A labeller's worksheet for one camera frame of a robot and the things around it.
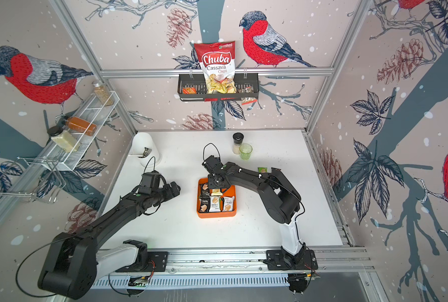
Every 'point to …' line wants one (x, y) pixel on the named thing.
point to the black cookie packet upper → (204, 192)
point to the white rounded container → (145, 148)
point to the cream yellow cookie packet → (216, 192)
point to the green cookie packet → (262, 170)
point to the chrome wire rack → (41, 178)
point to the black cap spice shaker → (238, 138)
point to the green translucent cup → (245, 150)
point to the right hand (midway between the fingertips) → (213, 183)
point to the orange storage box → (228, 191)
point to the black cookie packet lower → (204, 205)
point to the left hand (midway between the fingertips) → (176, 187)
